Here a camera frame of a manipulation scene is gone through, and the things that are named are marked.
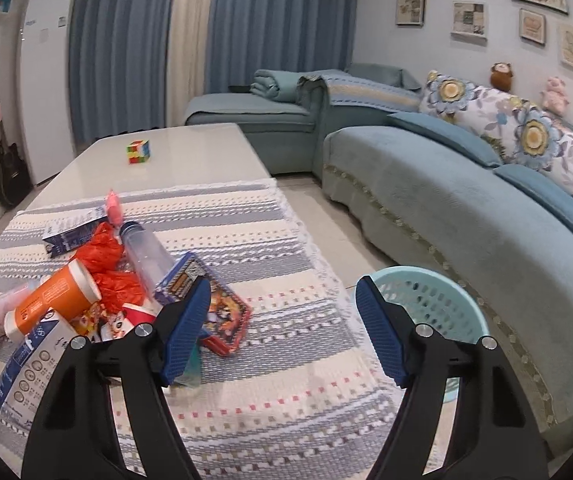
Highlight red white panda cup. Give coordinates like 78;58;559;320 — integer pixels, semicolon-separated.
99;304;156;341

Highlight orange paper cup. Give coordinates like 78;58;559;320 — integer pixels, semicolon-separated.
3;259;102;342

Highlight blue white paper box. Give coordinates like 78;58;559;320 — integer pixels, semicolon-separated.
0;310;77;429

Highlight light blue plastic basket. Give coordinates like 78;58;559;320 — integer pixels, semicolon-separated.
355;266;490;388

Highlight orange plastic bag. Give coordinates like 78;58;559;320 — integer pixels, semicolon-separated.
72;221;145;313

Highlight clear plastic bottle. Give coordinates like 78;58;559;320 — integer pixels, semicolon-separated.
119;221;176;306

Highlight striped woven table cloth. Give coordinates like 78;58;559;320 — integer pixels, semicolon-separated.
0;178;448;480

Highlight blue white milk carton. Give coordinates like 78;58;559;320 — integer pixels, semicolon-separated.
42;206;108;258

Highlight colourful snack box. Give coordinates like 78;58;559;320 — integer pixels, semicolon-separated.
154;252;252;358

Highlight pink bottle cap piece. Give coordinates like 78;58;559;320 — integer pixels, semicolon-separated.
105;190;124;229

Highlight teal curved sofa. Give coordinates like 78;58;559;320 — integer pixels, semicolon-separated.
322;126;573;455

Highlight black acoustic guitar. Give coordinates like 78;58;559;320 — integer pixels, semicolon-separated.
0;120;32;210

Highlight colourful puzzle cube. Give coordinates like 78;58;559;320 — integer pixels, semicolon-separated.
126;140;151;165

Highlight floral long cushion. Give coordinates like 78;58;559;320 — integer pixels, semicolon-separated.
420;70;573;198

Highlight white coffee table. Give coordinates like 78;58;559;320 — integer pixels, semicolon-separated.
28;124;270;209

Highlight pink pig plush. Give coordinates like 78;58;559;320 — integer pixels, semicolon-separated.
541;76;569;117

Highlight teal chaise sofa section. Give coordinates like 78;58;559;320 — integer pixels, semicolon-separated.
184;63;423;178

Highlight brown monkey plush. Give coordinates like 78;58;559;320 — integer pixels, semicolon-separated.
490;62;513;92

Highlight blue curtain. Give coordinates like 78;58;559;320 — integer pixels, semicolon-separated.
68;0;357;146

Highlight folded teal blanket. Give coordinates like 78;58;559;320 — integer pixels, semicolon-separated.
250;70;303;104

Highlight small framed picture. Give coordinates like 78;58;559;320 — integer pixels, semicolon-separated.
519;9;547;47

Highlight patchwork framed picture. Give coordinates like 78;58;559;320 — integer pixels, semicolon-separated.
451;1;488;40

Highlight white refrigerator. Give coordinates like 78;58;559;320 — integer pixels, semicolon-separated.
17;0;76;184

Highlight framed picture left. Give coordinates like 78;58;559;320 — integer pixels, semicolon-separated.
396;0;425;27

